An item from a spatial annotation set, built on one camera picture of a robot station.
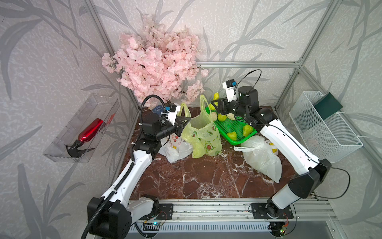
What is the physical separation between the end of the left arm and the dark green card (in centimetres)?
67

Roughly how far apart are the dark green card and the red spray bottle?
3.36ft

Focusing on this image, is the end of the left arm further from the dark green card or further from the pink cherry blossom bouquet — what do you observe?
the dark green card

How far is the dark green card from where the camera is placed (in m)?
0.70

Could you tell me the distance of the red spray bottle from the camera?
596mm

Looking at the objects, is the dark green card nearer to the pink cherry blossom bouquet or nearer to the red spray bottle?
the pink cherry blossom bouquet

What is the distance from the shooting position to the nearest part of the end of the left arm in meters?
0.55

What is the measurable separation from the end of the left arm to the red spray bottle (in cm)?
24

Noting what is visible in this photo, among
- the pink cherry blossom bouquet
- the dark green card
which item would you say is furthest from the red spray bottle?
the dark green card

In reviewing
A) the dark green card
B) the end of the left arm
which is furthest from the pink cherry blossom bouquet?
the dark green card
